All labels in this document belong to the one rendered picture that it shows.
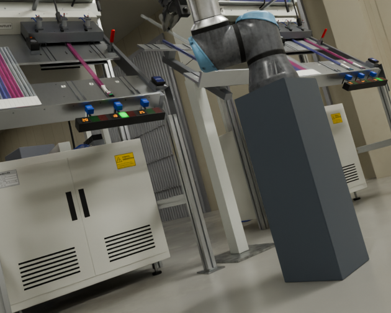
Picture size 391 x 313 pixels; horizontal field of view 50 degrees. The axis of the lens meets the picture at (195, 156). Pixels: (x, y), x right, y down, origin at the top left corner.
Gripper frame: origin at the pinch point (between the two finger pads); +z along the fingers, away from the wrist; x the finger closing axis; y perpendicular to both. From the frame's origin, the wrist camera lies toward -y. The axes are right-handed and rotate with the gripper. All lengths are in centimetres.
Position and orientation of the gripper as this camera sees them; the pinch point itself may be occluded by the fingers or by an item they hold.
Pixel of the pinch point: (167, 29)
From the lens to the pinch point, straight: 186.4
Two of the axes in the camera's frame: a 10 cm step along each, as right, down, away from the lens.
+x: -7.9, 1.6, -6.0
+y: -5.2, -6.9, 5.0
